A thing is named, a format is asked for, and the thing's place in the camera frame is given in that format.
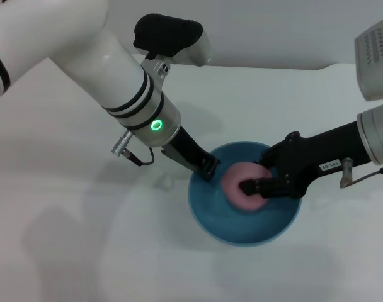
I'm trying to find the blue bowl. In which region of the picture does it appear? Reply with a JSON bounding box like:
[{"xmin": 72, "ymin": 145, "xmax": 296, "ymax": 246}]
[{"xmin": 187, "ymin": 141, "xmax": 303, "ymax": 247}]

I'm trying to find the black and white right wrist camera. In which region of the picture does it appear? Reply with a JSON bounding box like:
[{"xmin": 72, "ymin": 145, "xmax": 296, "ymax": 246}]
[{"xmin": 353, "ymin": 14, "xmax": 383, "ymax": 103}]

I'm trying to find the left arm cable with silver plug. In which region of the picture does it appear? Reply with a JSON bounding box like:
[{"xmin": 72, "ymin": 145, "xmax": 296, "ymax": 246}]
[{"xmin": 110, "ymin": 130, "xmax": 156, "ymax": 166}]

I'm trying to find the right arm cable with silver plug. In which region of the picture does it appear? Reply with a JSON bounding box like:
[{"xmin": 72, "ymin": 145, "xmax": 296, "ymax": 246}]
[{"xmin": 339, "ymin": 157, "xmax": 383, "ymax": 190}]

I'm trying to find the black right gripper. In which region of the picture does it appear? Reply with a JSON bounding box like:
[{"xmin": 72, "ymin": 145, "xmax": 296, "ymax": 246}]
[{"xmin": 238, "ymin": 120, "xmax": 372, "ymax": 200}]

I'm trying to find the arm cable with silver plug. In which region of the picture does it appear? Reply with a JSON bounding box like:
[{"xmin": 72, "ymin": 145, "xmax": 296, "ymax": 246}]
[
  {"xmin": 339, "ymin": 157, "xmax": 383, "ymax": 190},
  {"xmin": 110, "ymin": 130, "xmax": 156, "ymax": 166}
]

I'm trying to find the pink toy peach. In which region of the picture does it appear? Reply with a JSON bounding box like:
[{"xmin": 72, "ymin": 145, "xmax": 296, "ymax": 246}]
[{"xmin": 220, "ymin": 161, "xmax": 273, "ymax": 212}]

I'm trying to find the black and white left wrist camera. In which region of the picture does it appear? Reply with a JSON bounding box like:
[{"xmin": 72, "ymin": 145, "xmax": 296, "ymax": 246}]
[{"xmin": 132, "ymin": 13, "xmax": 212, "ymax": 68}]

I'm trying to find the black and white wrist camera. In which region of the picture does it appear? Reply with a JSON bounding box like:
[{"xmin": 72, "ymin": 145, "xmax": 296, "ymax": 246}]
[
  {"xmin": 353, "ymin": 14, "xmax": 383, "ymax": 103},
  {"xmin": 132, "ymin": 13, "xmax": 212, "ymax": 68}
]

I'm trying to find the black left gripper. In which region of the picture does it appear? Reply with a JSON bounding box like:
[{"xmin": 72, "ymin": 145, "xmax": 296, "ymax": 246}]
[{"xmin": 159, "ymin": 125, "xmax": 222, "ymax": 184}]

